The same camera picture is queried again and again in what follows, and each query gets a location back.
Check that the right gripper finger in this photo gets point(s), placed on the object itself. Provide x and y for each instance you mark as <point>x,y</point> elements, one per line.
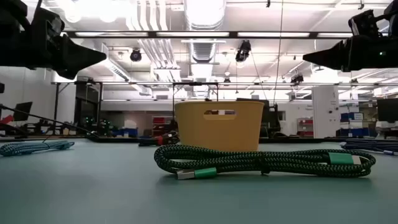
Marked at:
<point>335,56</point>

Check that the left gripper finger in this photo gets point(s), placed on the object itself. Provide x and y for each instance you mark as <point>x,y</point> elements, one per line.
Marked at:
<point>77,56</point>
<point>67,74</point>

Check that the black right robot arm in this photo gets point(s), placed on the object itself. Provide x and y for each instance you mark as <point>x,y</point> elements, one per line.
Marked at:
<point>393,18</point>

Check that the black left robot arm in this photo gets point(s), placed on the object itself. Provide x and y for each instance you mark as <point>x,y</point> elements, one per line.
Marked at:
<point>12,14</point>

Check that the white building pillar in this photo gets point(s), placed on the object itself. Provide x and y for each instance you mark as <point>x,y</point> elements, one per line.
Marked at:
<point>325,112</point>

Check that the black computer monitor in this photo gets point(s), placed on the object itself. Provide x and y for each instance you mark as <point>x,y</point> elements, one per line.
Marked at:
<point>22,111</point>
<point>387,110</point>

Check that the shelf with red bins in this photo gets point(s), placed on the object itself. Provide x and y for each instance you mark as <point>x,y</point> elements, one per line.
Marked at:
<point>304,127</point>
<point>158,120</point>

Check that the shelf with blue bins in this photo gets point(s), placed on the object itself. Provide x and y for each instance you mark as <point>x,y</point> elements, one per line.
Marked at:
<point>354,132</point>

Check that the blue storage bin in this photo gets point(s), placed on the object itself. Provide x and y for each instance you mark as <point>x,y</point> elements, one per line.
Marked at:
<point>129,132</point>

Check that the black flat monitor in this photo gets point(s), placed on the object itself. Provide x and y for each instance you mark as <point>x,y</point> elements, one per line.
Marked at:
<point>266,112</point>

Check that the green table mat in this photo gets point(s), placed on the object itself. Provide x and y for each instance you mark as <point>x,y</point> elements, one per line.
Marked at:
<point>93,193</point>

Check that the yellow plastic basket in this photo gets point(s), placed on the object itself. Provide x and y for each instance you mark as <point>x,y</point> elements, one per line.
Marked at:
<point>217,133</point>

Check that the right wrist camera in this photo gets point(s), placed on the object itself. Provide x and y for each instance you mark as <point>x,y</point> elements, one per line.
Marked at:
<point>363,23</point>

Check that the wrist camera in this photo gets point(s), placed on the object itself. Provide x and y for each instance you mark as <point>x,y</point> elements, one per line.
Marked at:
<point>363,23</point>
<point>46,26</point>

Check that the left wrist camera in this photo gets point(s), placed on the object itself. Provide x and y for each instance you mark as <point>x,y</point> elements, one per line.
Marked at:
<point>46,26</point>

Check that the black ceiling-mounted camera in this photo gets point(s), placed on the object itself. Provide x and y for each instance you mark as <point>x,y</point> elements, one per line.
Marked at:
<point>136,55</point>
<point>297,78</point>
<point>243,51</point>

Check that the black overhead frame beam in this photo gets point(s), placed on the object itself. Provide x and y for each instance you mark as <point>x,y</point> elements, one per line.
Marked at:
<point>192,34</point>

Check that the silver ventilation duct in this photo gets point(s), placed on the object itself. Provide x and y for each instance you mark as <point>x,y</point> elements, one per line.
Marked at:
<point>203,53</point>

